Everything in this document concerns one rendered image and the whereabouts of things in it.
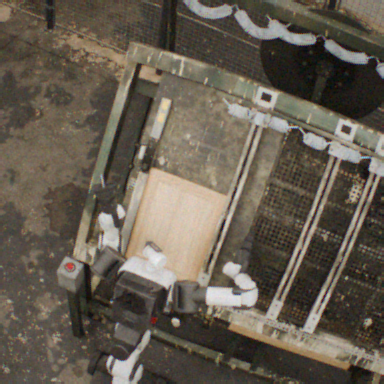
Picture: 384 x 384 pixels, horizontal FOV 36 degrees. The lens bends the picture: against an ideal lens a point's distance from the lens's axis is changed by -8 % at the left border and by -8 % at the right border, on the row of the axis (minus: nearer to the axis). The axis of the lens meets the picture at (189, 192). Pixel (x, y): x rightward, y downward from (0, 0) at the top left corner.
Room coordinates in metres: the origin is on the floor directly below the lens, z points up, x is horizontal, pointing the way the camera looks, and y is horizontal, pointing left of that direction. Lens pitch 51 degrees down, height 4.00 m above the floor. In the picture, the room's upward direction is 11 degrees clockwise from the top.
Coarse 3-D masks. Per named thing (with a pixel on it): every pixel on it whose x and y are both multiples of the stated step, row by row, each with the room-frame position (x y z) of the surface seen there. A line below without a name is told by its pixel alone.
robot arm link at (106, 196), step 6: (96, 186) 1.86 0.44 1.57; (108, 186) 1.86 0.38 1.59; (114, 186) 1.86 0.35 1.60; (96, 192) 1.82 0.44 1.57; (102, 192) 1.83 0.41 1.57; (108, 192) 1.84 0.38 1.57; (114, 192) 1.86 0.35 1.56; (102, 198) 1.83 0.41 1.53; (108, 198) 1.83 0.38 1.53; (114, 198) 1.85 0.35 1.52; (102, 204) 1.81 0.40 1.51; (108, 204) 1.81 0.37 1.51; (114, 204) 1.83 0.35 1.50
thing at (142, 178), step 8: (160, 104) 2.40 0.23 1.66; (168, 104) 2.39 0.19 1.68; (160, 112) 2.37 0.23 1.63; (168, 112) 2.39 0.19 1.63; (160, 128) 2.32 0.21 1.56; (152, 136) 2.30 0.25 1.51; (160, 136) 2.31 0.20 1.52; (152, 160) 2.23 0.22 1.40; (144, 176) 2.18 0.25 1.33; (136, 184) 2.15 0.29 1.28; (144, 184) 2.15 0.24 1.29; (136, 192) 2.13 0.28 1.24; (136, 200) 2.10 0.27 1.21; (136, 208) 2.07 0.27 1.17; (128, 216) 2.05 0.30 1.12; (128, 224) 2.02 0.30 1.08; (128, 232) 1.99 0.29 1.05; (128, 240) 1.97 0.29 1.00
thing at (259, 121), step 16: (256, 96) 2.35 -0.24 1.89; (272, 96) 2.35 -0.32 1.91; (256, 128) 2.29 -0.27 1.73; (256, 144) 2.24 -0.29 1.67; (240, 160) 2.19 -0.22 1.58; (240, 176) 2.17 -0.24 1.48; (240, 192) 2.10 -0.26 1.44; (224, 208) 2.05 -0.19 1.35; (224, 224) 2.00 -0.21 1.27; (224, 240) 1.98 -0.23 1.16; (208, 256) 1.89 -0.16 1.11; (208, 272) 1.84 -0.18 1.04
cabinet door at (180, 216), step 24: (144, 192) 2.14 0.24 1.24; (168, 192) 2.14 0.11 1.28; (192, 192) 2.13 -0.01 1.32; (216, 192) 2.13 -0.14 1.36; (144, 216) 2.06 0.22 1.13; (168, 216) 2.06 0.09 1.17; (192, 216) 2.06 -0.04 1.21; (216, 216) 2.05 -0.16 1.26; (144, 240) 1.98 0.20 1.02; (168, 240) 1.98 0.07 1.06; (192, 240) 1.98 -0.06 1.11; (168, 264) 1.90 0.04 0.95; (192, 264) 1.90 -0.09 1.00
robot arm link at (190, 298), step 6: (186, 288) 1.52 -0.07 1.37; (198, 288) 1.53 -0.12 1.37; (204, 288) 1.54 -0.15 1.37; (186, 294) 1.50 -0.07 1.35; (192, 294) 1.50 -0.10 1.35; (198, 294) 1.50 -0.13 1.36; (204, 294) 1.50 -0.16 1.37; (186, 300) 1.48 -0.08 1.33; (192, 300) 1.48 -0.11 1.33; (198, 300) 1.48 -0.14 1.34; (204, 300) 1.48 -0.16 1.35; (180, 306) 1.46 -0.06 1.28; (186, 306) 1.45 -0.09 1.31; (192, 306) 1.46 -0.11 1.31; (198, 306) 1.48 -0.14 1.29
